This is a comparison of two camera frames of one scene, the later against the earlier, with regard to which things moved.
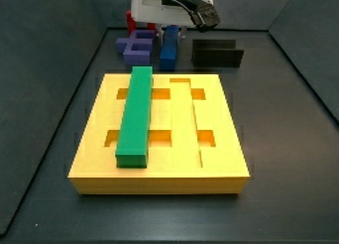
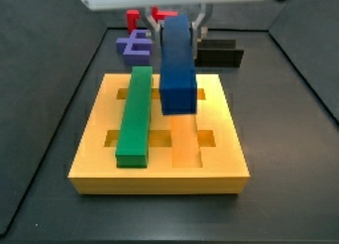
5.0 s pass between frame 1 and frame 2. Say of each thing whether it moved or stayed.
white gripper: moved
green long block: stayed
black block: stayed
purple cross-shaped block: stayed
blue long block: moved
